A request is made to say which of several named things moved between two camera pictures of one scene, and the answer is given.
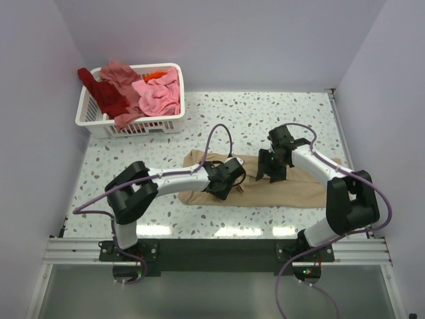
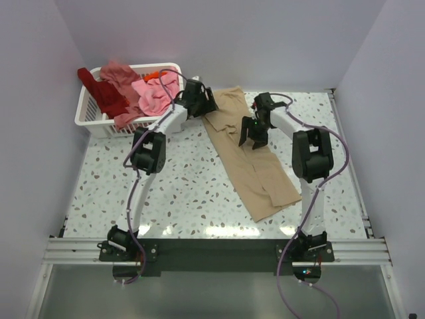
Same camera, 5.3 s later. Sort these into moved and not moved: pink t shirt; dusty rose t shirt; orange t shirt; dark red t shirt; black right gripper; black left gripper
Moved: black left gripper; black right gripper
Not moved: dusty rose t shirt; dark red t shirt; orange t shirt; pink t shirt
